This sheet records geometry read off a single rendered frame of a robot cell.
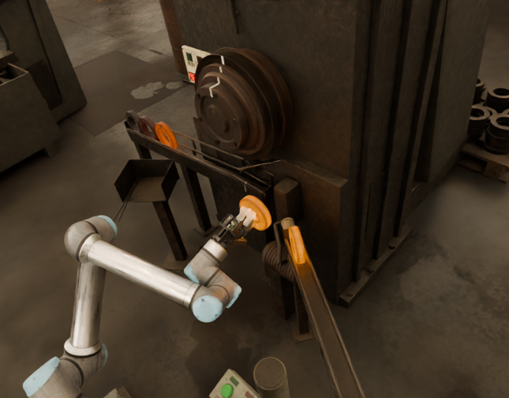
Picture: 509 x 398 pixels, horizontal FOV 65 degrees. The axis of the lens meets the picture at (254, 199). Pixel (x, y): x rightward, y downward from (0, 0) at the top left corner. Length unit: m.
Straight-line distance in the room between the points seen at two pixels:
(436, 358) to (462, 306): 0.35
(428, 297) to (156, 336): 1.49
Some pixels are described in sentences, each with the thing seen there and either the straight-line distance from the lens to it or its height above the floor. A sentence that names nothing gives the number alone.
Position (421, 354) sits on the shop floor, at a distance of 2.23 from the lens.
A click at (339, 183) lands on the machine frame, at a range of 1.65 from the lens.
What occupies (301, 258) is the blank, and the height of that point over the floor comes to 0.71.
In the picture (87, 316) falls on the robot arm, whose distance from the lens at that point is 1.83.
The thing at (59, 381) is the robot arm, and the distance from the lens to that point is 1.85.
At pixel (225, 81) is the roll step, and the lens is 1.58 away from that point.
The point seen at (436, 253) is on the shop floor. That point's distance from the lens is 2.61.
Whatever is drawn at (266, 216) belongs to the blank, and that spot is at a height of 0.85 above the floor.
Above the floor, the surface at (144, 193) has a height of 0.60.
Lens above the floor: 1.96
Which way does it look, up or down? 43 degrees down
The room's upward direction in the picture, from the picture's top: 10 degrees counter-clockwise
